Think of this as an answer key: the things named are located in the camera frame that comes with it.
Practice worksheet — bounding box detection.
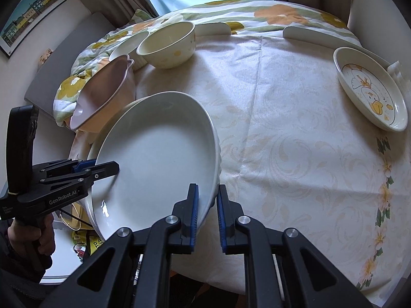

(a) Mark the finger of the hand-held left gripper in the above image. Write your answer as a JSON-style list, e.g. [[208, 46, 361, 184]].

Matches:
[[31, 159, 97, 178], [40, 163, 120, 187]]

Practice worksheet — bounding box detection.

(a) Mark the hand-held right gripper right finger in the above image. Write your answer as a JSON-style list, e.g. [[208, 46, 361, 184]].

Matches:
[[216, 184, 373, 308]]

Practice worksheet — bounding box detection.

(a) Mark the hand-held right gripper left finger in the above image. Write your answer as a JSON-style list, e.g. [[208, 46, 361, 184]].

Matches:
[[39, 184, 200, 308]]

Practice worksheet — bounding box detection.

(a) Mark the large white oval dish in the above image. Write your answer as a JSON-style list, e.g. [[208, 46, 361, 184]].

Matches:
[[84, 91, 222, 241]]

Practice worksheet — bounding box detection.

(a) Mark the plain white bowl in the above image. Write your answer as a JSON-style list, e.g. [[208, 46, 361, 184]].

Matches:
[[108, 30, 150, 71]]

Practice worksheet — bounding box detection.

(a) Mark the cream bowl with flower print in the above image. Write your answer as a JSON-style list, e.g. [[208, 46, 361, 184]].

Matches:
[[136, 21, 197, 69]]

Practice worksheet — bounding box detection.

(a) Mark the person's left forearm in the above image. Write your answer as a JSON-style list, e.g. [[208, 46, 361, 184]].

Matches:
[[0, 221, 44, 308]]

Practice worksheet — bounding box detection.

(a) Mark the person's left hand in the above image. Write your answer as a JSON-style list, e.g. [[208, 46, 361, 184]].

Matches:
[[8, 213, 56, 256]]

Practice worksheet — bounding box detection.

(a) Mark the yellow printed plastic bag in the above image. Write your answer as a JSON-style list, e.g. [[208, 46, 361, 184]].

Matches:
[[71, 205, 107, 255]]

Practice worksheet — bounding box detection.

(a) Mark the white tray with floral cloth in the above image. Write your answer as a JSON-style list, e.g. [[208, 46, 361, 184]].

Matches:
[[69, 34, 411, 305]]

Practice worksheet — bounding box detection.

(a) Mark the framed picture of houses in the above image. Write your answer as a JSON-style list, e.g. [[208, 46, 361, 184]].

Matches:
[[0, 0, 68, 59]]

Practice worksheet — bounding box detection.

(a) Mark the duck print oval plate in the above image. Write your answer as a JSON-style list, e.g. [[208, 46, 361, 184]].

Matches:
[[333, 47, 408, 132]]

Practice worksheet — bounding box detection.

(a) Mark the floral blanket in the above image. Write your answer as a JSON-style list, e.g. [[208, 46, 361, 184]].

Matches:
[[53, 0, 360, 129]]

